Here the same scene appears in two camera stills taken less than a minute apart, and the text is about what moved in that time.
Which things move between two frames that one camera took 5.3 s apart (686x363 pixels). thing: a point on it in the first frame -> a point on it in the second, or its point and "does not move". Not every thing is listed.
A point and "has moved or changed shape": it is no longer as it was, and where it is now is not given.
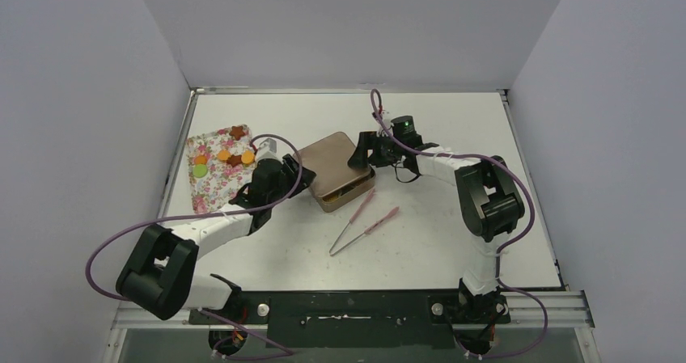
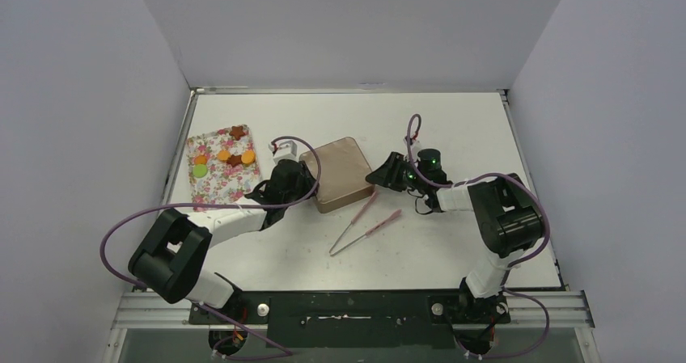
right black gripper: [373, 149] -> [395, 170]
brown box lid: [328, 160] has moved or changed shape
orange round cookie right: [247, 156] does not move
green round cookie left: [200, 170] does not move
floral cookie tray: [221, 162] does not move
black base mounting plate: [341, 321] does not move
